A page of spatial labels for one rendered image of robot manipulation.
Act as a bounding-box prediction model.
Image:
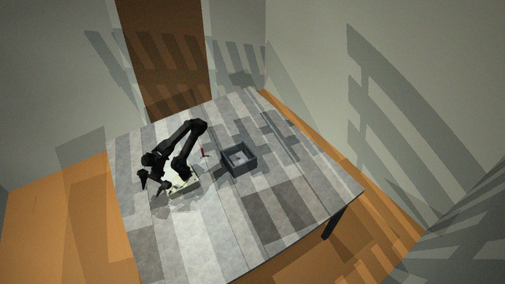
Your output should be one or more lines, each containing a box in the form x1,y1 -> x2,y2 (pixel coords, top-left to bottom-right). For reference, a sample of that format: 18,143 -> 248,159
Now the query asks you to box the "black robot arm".
141,118 -> 208,181

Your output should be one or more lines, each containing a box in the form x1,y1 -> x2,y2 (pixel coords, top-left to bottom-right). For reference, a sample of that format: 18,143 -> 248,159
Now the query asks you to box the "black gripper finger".
156,186 -> 165,197
139,176 -> 148,190

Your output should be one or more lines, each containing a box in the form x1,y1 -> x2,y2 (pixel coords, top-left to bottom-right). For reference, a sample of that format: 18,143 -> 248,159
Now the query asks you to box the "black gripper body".
137,166 -> 172,190

